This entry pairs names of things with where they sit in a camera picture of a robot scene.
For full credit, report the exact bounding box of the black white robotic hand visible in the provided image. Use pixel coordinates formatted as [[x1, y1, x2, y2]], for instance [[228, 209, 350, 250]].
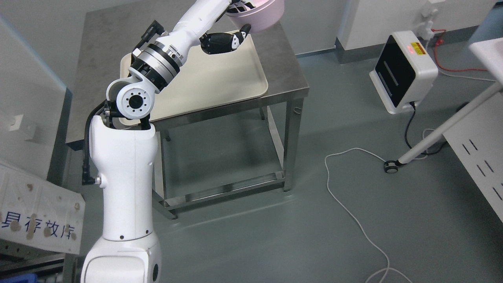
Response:
[[199, 0, 267, 54]]

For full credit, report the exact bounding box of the pink bowl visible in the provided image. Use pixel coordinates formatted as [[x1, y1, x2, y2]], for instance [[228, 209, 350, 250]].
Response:
[[225, 0, 285, 33]]

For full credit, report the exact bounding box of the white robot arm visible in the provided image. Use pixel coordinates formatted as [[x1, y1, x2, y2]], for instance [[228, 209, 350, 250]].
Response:
[[80, 0, 235, 283]]

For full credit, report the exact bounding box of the beige plastic tray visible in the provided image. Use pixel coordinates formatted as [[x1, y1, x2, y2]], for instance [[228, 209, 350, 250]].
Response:
[[119, 29, 269, 127]]

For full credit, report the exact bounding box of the stainless steel table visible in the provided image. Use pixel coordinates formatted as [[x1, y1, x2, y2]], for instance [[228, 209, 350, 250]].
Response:
[[65, 5, 309, 219]]

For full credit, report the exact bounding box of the white black box device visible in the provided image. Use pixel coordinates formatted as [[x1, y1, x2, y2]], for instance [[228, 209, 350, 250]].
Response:
[[369, 30, 439, 114]]

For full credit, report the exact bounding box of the white stand leg with caster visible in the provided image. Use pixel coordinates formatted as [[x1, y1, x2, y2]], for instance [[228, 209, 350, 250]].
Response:
[[383, 82, 502, 174]]

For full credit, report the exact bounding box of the white perforated panel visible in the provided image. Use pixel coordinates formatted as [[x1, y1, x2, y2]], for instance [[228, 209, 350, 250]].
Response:
[[442, 38, 503, 223]]

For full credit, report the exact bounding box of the blue plastic crate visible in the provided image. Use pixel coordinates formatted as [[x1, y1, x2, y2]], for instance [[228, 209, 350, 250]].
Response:
[[0, 273, 38, 283]]

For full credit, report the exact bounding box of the white floor cable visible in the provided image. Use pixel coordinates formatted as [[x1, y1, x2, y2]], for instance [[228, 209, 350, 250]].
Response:
[[325, 147, 413, 283]]

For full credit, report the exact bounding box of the white wall switch box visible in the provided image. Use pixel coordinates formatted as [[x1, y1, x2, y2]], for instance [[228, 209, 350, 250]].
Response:
[[0, 111, 37, 140]]

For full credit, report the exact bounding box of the white wall power socket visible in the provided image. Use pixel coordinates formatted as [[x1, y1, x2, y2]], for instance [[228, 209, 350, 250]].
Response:
[[417, 0, 445, 40]]

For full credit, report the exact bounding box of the black power cable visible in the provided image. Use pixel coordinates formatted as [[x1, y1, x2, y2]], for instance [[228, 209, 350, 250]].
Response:
[[404, 102, 448, 154]]

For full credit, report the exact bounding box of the red cable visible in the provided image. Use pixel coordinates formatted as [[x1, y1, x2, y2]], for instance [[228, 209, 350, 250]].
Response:
[[431, 29, 488, 72]]

